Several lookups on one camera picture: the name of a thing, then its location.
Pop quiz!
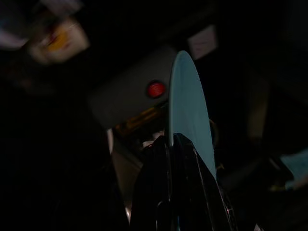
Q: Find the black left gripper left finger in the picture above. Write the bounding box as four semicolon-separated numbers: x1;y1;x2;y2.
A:
129;135;172;231

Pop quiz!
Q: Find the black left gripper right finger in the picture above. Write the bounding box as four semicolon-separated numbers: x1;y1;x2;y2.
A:
169;131;239;231

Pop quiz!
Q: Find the light blue plate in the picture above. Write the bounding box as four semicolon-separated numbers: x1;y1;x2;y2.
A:
168;50;217;181

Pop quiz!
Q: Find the grey appliance with red button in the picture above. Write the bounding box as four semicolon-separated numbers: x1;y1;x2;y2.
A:
88;45;180;128

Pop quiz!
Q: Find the light blue cloth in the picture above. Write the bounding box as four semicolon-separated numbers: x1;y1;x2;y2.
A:
280;148;308;191

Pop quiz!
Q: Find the white paper label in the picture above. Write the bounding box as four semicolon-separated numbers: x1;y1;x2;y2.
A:
187;26;218;61

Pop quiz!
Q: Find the white container with yellow label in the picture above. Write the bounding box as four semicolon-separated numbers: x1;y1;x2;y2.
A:
28;16;91;64

